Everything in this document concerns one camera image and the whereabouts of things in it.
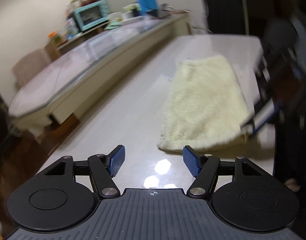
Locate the cream yellow terry towel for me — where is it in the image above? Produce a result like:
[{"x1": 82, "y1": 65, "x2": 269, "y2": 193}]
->
[{"x1": 157, "y1": 55, "x2": 250, "y2": 152}]

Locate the glass top dining table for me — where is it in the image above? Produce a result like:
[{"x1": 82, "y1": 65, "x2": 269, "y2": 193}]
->
[{"x1": 9, "y1": 14, "x2": 190, "y2": 130}]

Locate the quilted beige chair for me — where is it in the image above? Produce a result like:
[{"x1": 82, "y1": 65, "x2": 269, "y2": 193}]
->
[{"x1": 11, "y1": 49, "x2": 52, "y2": 89}]

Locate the wooden shelf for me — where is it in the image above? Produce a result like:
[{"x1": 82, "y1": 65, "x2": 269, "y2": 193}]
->
[{"x1": 44, "y1": 21, "x2": 109, "y2": 61}]

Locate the green lidded jar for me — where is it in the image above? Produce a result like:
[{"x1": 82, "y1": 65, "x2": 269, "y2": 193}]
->
[{"x1": 48, "y1": 31, "x2": 62, "y2": 46}]

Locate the teal toaster oven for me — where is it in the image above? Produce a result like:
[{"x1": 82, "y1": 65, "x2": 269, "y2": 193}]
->
[{"x1": 73, "y1": 0, "x2": 109, "y2": 32}]

